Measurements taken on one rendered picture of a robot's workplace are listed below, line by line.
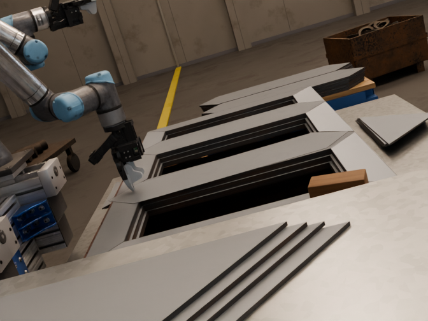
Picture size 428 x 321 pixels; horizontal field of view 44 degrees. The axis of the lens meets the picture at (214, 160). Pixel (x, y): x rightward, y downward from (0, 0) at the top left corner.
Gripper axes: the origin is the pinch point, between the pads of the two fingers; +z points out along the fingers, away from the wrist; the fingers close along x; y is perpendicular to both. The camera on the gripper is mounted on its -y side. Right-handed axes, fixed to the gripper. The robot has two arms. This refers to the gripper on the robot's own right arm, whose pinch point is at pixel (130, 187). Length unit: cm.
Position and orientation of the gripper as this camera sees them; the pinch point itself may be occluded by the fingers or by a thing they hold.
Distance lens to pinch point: 163.4
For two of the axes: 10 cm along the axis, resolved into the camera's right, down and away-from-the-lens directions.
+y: 9.6, -2.6, -0.9
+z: 2.8, 9.1, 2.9
